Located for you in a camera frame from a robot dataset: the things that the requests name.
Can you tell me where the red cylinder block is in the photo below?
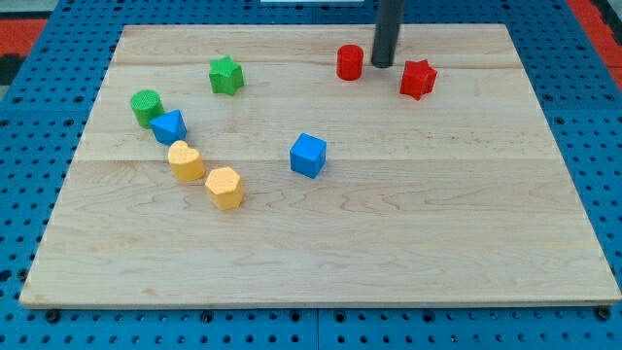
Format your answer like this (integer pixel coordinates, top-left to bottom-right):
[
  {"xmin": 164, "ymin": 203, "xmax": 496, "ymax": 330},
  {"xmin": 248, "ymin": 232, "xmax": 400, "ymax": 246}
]
[{"xmin": 336, "ymin": 44, "xmax": 364, "ymax": 81}]

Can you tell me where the blue triangular prism block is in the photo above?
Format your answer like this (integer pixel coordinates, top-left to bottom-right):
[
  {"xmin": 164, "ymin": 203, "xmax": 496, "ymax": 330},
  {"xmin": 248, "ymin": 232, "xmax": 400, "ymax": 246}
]
[{"xmin": 150, "ymin": 110, "xmax": 187, "ymax": 146}]

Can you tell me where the light wooden board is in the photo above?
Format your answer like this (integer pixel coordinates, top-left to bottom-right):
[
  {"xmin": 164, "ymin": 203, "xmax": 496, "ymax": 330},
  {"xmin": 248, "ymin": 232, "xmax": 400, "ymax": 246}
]
[{"xmin": 19, "ymin": 24, "xmax": 621, "ymax": 309}]

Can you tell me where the blue cube block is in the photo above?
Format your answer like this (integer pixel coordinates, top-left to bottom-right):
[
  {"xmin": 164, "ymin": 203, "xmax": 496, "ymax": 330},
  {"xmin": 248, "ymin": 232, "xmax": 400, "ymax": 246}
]
[{"xmin": 290, "ymin": 133, "xmax": 328, "ymax": 179}]

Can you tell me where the yellow heart block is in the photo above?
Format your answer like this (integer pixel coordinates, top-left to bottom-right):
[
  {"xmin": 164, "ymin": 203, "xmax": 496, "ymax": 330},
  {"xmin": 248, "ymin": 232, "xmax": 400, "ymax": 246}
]
[{"xmin": 167, "ymin": 140, "xmax": 205, "ymax": 181}]

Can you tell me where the green star block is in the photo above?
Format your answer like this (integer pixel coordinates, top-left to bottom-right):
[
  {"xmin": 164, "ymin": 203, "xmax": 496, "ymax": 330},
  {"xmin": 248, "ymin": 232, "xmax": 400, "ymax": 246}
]
[{"xmin": 209, "ymin": 55, "xmax": 245, "ymax": 95}]

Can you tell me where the yellow hexagon block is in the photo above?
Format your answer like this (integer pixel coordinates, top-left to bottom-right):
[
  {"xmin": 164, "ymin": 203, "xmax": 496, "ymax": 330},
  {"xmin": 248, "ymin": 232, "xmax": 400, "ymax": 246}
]
[{"xmin": 205, "ymin": 167, "xmax": 244, "ymax": 210}]

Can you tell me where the red star block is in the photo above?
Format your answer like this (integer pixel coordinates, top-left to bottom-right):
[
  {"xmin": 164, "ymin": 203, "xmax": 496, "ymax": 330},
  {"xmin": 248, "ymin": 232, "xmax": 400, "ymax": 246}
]
[{"xmin": 399, "ymin": 59, "xmax": 437, "ymax": 100}]

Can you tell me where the green cylinder block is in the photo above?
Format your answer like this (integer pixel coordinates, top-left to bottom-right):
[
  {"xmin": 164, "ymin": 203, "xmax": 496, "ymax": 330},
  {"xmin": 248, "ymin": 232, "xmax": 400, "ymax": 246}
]
[{"xmin": 130, "ymin": 89, "xmax": 165, "ymax": 128}]

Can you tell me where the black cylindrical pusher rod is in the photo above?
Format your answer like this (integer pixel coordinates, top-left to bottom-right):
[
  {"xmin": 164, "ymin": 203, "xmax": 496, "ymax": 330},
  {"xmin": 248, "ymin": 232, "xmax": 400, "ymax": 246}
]
[{"xmin": 371, "ymin": 0, "xmax": 405, "ymax": 69}]

